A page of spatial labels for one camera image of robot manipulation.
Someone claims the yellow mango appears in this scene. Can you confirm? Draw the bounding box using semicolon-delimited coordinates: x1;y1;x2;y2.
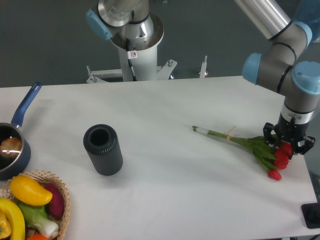
10;175;53;206

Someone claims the brown patty in pan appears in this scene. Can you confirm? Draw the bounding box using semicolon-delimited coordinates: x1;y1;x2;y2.
0;137;22;159

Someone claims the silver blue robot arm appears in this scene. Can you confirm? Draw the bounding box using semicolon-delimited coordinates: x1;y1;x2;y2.
85;0;320;155

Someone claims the black device at edge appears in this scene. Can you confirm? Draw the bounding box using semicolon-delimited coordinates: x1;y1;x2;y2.
301;202;320;229

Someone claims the orange fruit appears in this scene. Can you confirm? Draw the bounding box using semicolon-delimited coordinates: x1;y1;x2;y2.
27;234;50;240

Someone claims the white stand foot bracket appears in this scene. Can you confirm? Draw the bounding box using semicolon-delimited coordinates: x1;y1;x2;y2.
198;55;208;79

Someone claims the yellow bell pepper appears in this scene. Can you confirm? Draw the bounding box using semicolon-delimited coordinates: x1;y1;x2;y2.
0;198;26;240

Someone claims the blue saucepan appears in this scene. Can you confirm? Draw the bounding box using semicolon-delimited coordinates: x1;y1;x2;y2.
0;82;42;181

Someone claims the green white bok choy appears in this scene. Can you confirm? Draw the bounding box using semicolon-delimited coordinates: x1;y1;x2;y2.
17;201;59;239

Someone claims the purple sweet potato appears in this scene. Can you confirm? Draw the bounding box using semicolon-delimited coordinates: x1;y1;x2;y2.
44;182;65;219

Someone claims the dark grey ribbed vase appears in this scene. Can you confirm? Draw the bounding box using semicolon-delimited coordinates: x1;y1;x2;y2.
83;124;123;176

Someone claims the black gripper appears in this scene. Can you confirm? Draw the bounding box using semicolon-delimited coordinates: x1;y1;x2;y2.
263;114;316;160

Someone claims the black cable on pedestal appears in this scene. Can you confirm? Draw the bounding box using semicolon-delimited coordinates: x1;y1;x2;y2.
125;38;138;82

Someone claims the woven wicker basket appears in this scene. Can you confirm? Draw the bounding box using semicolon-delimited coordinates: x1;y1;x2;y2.
0;169;71;240

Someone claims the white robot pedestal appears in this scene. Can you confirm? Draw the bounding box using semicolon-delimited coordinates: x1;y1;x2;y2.
86;12;178;84

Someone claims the red tulip bouquet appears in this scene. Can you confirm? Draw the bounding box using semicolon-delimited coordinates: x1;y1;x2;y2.
192;125;293;181

